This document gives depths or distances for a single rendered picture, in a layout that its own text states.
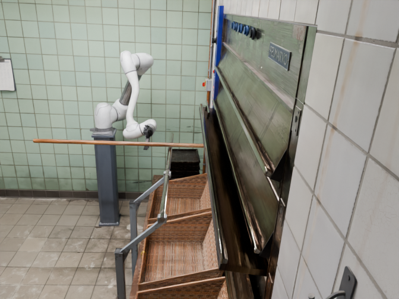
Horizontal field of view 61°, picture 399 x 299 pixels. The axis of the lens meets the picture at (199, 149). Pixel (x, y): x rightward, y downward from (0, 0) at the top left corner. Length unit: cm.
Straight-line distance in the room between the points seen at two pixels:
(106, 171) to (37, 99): 109
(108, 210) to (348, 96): 320
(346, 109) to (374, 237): 21
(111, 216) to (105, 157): 66
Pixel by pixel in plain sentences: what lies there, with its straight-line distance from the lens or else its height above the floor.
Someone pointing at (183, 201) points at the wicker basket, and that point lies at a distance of 295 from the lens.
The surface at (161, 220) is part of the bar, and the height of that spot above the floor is 116.
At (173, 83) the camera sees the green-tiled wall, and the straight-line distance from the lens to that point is 358.
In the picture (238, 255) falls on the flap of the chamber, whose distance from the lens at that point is 114.
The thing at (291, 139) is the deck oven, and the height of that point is 183.
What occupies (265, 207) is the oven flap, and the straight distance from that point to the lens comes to 113.
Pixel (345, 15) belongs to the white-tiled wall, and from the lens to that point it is 67.
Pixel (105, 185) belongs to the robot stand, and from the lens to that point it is 349.
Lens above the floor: 213
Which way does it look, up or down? 23 degrees down
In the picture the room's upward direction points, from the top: 3 degrees clockwise
